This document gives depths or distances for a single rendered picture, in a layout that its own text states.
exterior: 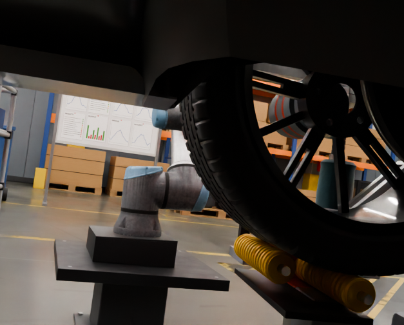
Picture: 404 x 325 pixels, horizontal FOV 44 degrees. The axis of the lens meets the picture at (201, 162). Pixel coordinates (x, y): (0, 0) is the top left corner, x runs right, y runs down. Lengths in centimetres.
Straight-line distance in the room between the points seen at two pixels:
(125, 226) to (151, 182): 19
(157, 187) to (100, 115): 522
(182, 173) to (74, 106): 519
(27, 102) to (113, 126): 480
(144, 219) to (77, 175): 855
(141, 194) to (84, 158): 855
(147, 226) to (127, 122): 528
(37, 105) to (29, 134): 66
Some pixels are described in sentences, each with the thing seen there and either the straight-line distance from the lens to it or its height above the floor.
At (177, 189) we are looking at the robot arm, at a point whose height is 59.
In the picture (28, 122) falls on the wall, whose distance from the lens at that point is 1165.
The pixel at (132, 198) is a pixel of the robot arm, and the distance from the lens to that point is 194.
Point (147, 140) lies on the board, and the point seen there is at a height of 106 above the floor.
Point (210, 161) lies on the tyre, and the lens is 83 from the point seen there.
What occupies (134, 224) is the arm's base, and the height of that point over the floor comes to 44.
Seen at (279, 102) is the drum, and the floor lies 86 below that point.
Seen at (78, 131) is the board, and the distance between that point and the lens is 707.
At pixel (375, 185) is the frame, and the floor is 69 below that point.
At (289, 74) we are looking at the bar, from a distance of 137.
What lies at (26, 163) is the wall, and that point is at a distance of 1163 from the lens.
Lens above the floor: 65
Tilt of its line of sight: 2 degrees up
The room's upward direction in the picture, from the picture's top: 8 degrees clockwise
